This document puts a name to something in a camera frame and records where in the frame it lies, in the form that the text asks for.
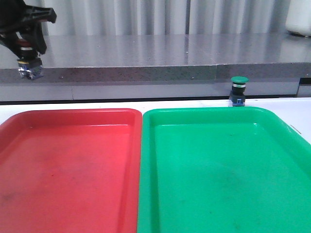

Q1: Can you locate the green plastic tray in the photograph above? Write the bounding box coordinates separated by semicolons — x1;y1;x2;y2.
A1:
138;107;311;233

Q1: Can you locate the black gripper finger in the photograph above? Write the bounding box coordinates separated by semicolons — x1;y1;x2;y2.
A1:
17;6;57;54
0;32;21;59

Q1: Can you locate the red plastic tray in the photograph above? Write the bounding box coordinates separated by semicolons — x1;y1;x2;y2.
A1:
0;109;142;233

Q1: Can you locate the green mushroom push button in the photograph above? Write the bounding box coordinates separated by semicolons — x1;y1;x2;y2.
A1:
229;76;249;107

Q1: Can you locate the white container in background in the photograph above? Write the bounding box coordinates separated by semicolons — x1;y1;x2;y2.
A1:
285;0;311;37

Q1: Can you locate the red mushroom push button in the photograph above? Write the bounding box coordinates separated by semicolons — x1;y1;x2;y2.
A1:
17;39;43;80

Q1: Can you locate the grey stone counter slab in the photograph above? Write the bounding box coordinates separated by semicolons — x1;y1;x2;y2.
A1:
0;33;311;84

